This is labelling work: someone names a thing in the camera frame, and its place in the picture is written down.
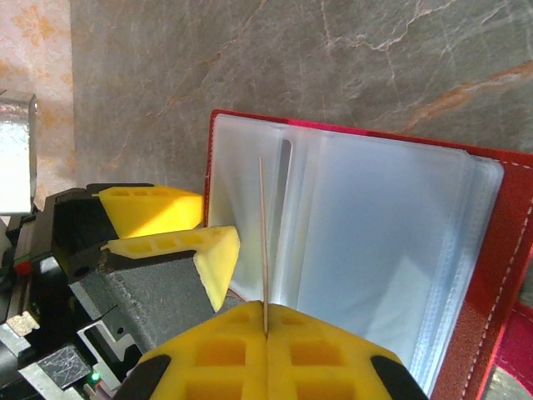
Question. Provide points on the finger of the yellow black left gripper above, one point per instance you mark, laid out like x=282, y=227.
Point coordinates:
x=154, y=208
x=166, y=287

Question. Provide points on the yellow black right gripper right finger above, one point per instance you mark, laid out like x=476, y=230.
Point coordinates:
x=325, y=358

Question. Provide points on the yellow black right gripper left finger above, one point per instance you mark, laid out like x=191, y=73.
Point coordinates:
x=216, y=358

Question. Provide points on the thin wooden toothpick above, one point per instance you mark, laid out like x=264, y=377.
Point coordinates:
x=263, y=250

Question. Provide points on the red card holder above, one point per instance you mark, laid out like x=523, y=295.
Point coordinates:
x=375, y=229

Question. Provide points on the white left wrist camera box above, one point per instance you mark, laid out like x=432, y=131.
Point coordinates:
x=16, y=166

